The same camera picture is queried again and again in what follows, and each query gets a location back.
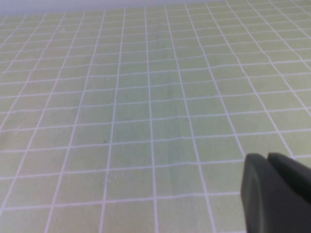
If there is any green checkered tablecloth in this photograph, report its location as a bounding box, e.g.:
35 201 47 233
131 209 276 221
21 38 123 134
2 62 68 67
0 1 311 233

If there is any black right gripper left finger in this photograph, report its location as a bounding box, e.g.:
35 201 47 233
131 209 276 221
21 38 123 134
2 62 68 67
240 153 311 233

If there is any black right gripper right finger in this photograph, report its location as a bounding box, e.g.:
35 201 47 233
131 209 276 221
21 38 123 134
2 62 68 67
267 152 311 200

